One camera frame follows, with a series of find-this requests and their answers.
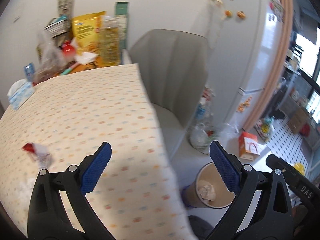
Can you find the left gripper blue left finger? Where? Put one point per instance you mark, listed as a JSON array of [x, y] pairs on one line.
[[92, 167]]

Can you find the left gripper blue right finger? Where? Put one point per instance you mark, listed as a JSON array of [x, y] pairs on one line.
[[226, 167]]

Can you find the red white wrapper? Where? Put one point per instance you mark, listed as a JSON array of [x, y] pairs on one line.
[[39, 154]]

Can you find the white tissue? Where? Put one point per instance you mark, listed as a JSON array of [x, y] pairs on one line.
[[206, 190]]

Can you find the cream round trash bin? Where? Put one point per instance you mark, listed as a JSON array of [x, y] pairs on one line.
[[192, 199]]

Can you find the clear trash bag on floor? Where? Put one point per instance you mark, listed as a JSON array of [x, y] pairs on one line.
[[202, 135]]

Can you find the yellow plastic bag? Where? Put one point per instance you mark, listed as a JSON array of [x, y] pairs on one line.
[[300, 168]]

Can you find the orange white paper bag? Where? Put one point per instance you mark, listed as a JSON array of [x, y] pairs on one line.
[[248, 146]]

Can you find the floral cream tablecloth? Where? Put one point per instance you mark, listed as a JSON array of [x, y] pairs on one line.
[[137, 196]]

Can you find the white bag of bottles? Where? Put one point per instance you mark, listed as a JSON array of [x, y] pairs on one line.
[[204, 113]]

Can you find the colourful smiley bag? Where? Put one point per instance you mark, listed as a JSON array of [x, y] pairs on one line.
[[265, 128]]

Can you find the brown cardboard box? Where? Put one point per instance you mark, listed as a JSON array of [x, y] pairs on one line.
[[298, 120]]

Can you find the blue white tissue box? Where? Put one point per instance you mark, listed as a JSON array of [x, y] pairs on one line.
[[19, 93]]

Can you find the white crumpled napkin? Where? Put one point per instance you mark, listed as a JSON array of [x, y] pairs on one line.
[[85, 58]]

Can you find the large yellow oil bottle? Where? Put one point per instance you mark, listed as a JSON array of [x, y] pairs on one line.
[[109, 43]]

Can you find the blue drink can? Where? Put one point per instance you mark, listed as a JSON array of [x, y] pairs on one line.
[[29, 71]]

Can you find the clear plastic bag with food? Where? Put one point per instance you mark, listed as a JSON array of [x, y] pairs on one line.
[[52, 61]]

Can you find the grey upholstered chair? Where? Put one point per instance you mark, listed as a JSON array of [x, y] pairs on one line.
[[173, 68]]

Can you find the red ceramic vase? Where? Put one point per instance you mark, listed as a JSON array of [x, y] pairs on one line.
[[68, 51]]

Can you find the yellow snack bag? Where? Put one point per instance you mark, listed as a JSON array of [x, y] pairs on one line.
[[86, 31]]

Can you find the white refrigerator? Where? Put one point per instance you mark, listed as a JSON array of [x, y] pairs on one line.
[[243, 57]]

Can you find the green box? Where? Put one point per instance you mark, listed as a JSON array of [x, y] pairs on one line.
[[121, 12]]

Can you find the teal handled tool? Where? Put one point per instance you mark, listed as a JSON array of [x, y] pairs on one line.
[[69, 69]]

